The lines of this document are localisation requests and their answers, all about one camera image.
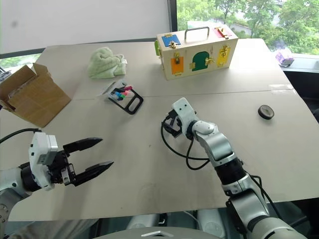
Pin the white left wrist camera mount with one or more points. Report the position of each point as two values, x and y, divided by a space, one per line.
41 149

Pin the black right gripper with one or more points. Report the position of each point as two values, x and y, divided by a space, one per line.
173 125

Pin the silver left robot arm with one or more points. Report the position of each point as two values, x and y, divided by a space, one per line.
11 183

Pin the clear plastic case lid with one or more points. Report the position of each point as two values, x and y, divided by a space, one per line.
107 89

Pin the black pen holder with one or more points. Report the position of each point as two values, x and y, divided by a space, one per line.
135 100

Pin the green marker pen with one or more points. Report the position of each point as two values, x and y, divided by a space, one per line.
121 95

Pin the pale grey rounded shape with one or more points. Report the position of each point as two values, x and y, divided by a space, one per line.
143 221
211 222

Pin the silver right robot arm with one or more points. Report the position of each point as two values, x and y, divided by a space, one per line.
219 147

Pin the light green towel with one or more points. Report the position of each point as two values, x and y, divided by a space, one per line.
104 63

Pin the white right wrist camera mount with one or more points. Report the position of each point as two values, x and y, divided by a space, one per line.
184 109

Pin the clear plastic marker case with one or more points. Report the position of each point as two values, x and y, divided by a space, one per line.
119 87

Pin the black furniture beside table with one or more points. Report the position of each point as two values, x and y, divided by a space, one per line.
305 82

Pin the open brown cardboard box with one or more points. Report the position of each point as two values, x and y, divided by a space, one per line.
37 102

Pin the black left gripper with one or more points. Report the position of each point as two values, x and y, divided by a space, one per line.
59 169

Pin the wooden lock activity box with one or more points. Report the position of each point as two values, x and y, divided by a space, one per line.
199 53

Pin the small purple box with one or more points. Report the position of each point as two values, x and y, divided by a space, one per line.
284 56

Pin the dark window frame post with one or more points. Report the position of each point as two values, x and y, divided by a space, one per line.
172 17

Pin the blue marker pen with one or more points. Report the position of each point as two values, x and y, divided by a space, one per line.
116 93

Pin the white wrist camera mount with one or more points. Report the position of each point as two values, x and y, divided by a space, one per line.
41 149
184 109

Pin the black tape roll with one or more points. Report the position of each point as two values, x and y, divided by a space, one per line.
261 113

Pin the pink marker pen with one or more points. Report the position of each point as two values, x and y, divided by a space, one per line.
128 87

